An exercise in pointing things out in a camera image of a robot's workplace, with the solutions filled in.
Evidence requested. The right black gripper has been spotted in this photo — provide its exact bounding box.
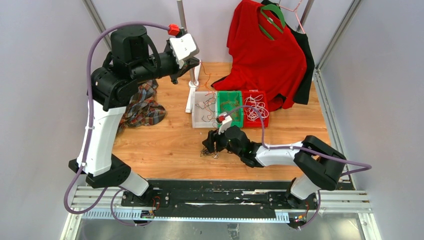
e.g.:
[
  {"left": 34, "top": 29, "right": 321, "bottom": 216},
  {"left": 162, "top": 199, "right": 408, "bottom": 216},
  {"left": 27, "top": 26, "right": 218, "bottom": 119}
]
[{"left": 203, "top": 123, "right": 243, "bottom": 158}]

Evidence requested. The orange thin cable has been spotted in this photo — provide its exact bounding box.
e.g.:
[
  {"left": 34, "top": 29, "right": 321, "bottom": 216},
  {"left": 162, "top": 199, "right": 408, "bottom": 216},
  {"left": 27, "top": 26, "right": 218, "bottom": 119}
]
[
  {"left": 198, "top": 61, "right": 220, "bottom": 122},
  {"left": 220, "top": 96, "right": 244, "bottom": 123}
]

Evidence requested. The black thin cable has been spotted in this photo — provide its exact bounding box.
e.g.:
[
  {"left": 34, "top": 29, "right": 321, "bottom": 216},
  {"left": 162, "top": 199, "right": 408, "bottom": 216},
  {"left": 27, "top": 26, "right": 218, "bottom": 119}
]
[
  {"left": 199, "top": 145, "right": 220, "bottom": 160},
  {"left": 194, "top": 96, "right": 218, "bottom": 123}
]

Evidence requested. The white thin cable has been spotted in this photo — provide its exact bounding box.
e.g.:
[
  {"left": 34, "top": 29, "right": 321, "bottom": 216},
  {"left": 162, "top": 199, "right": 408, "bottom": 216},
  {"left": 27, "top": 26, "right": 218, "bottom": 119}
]
[{"left": 244, "top": 94, "right": 270, "bottom": 122}]

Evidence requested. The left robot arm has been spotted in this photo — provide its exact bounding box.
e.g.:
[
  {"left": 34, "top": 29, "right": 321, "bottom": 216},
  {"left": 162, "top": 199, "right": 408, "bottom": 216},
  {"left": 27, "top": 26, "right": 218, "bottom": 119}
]
[{"left": 68, "top": 21, "right": 200, "bottom": 207}]

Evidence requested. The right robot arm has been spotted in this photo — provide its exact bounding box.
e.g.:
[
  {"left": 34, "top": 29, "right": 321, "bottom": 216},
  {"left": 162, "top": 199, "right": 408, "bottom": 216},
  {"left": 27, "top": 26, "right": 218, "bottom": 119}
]
[{"left": 202, "top": 126, "right": 346, "bottom": 209}]

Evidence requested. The silver rack pole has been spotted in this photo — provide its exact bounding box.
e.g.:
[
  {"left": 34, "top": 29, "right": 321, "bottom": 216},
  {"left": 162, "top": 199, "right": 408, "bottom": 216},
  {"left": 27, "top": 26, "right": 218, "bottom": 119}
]
[
  {"left": 176, "top": 0, "right": 196, "bottom": 87},
  {"left": 296, "top": 0, "right": 315, "bottom": 34}
]

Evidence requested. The white rack base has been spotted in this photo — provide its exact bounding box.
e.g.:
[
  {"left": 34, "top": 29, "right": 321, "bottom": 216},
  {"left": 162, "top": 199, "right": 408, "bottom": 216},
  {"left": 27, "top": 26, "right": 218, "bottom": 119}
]
[{"left": 185, "top": 63, "right": 202, "bottom": 113}]

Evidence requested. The white plastic bin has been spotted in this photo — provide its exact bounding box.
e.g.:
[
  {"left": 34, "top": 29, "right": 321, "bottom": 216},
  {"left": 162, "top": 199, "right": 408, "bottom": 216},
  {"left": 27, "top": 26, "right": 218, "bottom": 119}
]
[{"left": 191, "top": 91, "right": 218, "bottom": 128}]

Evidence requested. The green plastic bin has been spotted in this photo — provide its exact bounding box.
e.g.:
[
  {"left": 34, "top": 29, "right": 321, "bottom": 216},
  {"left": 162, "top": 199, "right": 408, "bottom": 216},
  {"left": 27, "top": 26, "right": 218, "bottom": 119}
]
[{"left": 216, "top": 91, "right": 244, "bottom": 128}]

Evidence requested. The red plastic bin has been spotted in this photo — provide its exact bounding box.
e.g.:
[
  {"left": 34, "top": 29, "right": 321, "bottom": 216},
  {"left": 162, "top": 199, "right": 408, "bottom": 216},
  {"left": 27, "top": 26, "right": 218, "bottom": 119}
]
[{"left": 241, "top": 90, "right": 270, "bottom": 128}]

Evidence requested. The plaid flannel shirt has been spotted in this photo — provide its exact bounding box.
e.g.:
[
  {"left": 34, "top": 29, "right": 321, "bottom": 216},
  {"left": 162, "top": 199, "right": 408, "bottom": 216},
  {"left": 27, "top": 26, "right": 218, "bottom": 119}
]
[{"left": 117, "top": 79, "right": 167, "bottom": 134}]

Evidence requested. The red t-shirt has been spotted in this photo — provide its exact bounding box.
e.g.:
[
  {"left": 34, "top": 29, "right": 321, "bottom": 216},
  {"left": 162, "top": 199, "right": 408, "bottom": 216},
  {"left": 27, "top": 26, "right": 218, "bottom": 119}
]
[{"left": 211, "top": 0, "right": 307, "bottom": 112}]

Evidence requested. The green clothes hanger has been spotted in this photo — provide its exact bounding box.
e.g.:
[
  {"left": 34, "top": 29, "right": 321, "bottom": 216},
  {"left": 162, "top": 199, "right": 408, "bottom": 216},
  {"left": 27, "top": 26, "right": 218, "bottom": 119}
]
[{"left": 258, "top": 4, "right": 289, "bottom": 41}]

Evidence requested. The black t-shirt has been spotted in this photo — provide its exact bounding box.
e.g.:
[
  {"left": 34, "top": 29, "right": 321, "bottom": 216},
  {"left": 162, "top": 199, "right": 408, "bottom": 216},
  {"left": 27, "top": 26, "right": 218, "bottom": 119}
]
[{"left": 256, "top": 0, "right": 314, "bottom": 111}]

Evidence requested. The right silver rack pole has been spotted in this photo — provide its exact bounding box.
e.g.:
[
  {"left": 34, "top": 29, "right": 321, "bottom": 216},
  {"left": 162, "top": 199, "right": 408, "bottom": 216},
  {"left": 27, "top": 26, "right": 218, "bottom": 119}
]
[{"left": 296, "top": 0, "right": 315, "bottom": 34}]

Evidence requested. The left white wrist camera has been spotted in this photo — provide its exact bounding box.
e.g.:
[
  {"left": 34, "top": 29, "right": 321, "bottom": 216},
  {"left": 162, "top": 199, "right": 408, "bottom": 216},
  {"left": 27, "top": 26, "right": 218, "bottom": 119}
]
[{"left": 168, "top": 33, "right": 200, "bottom": 69}]

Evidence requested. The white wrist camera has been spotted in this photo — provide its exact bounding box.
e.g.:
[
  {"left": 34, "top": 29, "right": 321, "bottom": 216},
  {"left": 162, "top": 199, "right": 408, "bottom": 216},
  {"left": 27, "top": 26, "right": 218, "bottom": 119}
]
[
  {"left": 216, "top": 112, "right": 233, "bottom": 135},
  {"left": 168, "top": 33, "right": 200, "bottom": 69}
]

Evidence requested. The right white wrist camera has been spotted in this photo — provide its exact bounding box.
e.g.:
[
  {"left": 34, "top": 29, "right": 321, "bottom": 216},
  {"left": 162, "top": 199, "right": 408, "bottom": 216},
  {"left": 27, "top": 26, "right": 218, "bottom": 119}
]
[{"left": 216, "top": 112, "right": 233, "bottom": 135}]

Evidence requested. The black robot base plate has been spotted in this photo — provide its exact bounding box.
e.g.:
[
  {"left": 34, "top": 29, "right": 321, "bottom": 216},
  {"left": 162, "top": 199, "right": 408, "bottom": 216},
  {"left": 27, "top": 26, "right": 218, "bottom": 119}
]
[{"left": 120, "top": 179, "right": 318, "bottom": 219}]

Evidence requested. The pink wire hanger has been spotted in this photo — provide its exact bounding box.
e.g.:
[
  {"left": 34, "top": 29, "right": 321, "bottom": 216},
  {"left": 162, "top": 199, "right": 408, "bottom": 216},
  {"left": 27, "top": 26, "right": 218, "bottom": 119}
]
[{"left": 277, "top": 0, "right": 308, "bottom": 34}]

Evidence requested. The aluminium frame rail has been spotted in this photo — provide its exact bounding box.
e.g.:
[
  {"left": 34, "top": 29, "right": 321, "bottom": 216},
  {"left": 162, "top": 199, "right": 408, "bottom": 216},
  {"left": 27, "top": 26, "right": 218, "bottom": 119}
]
[{"left": 61, "top": 180, "right": 382, "bottom": 240}]

